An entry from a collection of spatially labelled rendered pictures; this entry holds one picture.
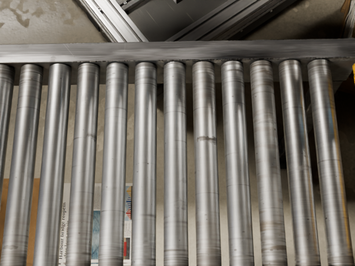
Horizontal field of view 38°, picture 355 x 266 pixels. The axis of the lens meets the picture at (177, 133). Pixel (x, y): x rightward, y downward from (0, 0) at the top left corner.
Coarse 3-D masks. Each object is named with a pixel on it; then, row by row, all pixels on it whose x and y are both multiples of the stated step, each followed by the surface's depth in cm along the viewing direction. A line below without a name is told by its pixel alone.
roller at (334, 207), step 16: (320, 64) 113; (320, 80) 112; (320, 96) 111; (320, 112) 110; (320, 128) 109; (336, 128) 109; (320, 144) 108; (336, 144) 107; (320, 160) 107; (336, 160) 106; (320, 176) 107; (336, 176) 105; (320, 192) 107; (336, 192) 104; (336, 208) 102; (336, 224) 102; (336, 240) 101; (336, 256) 100; (352, 256) 100
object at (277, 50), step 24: (0, 48) 116; (24, 48) 116; (48, 48) 116; (72, 48) 116; (96, 48) 116; (120, 48) 116; (144, 48) 116; (168, 48) 115; (192, 48) 115; (216, 48) 115; (240, 48) 115; (264, 48) 115; (288, 48) 115; (312, 48) 115; (336, 48) 115; (48, 72) 119; (72, 72) 120; (216, 72) 120; (336, 72) 121
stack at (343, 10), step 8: (352, 0) 187; (344, 8) 207; (352, 8) 179; (344, 16) 193; (352, 16) 173; (352, 24) 169; (336, 32) 204; (344, 32) 184; (352, 80) 188; (344, 88) 195; (352, 88) 193
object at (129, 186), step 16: (64, 192) 185; (96, 192) 185; (128, 192) 185; (64, 208) 183; (96, 208) 183; (128, 208) 183; (64, 224) 182; (96, 224) 181; (128, 224) 181; (64, 240) 180; (96, 240) 179; (128, 240) 179; (64, 256) 178; (96, 256) 178; (128, 256) 177
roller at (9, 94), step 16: (0, 64) 115; (0, 80) 114; (0, 96) 112; (0, 112) 111; (0, 128) 110; (0, 144) 109; (0, 160) 108; (0, 176) 108; (0, 192) 107; (0, 208) 107
